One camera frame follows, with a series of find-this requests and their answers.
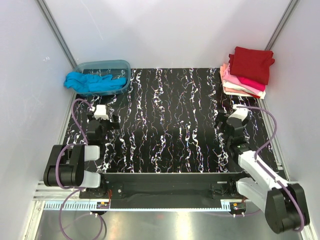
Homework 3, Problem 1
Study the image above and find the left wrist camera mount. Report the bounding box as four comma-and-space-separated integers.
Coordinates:
89, 104, 109, 120

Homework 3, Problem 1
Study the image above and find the folded magenta t shirt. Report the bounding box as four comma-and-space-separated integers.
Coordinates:
237, 76, 266, 92

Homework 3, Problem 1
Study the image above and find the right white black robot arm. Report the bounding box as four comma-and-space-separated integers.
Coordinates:
215, 105, 310, 234

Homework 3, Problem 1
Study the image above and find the blue t shirt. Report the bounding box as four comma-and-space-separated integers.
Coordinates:
63, 72, 127, 94

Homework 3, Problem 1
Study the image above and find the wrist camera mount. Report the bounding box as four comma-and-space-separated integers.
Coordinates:
89, 104, 109, 120
227, 104, 249, 127

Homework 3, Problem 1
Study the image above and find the aluminium front rail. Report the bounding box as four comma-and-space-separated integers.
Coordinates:
33, 181, 306, 201

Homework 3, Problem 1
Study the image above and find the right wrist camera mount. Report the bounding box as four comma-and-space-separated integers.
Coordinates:
227, 104, 249, 127

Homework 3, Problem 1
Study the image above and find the folded red t shirt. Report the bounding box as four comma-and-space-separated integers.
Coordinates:
246, 92, 261, 99

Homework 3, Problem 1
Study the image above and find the clear blue plastic bin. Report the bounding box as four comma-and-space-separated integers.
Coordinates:
73, 60, 131, 97

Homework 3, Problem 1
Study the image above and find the folded salmon t shirt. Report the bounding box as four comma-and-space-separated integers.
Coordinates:
219, 63, 251, 97

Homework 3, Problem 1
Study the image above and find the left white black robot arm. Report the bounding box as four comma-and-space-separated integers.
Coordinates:
43, 115, 120, 198

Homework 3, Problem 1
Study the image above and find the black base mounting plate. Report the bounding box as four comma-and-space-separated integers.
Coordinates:
79, 172, 248, 212

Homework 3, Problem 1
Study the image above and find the dark red t shirt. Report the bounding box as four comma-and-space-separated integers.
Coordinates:
228, 46, 275, 85

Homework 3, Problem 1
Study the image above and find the right aluminium frame post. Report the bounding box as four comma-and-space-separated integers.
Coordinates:
264, 0, 300, 51

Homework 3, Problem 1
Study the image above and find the folded light pink t shirt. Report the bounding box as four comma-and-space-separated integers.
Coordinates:
223, 64, 254, 93

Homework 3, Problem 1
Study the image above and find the folded white t shirt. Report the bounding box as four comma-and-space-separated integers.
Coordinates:
222, 81, 266, 99

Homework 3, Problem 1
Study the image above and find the left aluminium frame post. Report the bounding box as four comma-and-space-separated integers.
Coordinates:
35, 0, 78, 69

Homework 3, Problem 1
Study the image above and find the black marble pattern mat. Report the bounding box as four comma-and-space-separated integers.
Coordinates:
53, 67, 280, 174

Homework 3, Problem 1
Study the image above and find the aluminium frame post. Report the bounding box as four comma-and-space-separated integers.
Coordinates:
35, 0, 78, 69
264, 0, 300, 51

